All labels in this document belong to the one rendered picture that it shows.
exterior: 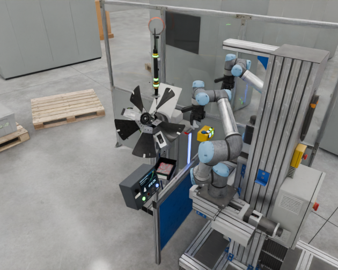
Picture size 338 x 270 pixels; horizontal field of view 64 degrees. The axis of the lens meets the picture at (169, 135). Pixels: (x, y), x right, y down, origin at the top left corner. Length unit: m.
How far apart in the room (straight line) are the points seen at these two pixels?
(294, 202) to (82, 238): 2.13
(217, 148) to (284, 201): 0.68
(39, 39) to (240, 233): 6.62
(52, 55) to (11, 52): 0.92
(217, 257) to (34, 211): 2.11
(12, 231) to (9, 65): 4.79
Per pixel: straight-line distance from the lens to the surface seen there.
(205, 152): 1.43
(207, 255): 2.68
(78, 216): 3.35
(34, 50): 7.56
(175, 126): 2.43
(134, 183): 1.75
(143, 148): 2.48
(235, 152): 1.48
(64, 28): 7.72
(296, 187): 1.93
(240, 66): 2.04
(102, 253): 2.99
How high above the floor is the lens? 2.46
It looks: 33 degrees down
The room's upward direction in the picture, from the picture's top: straight up
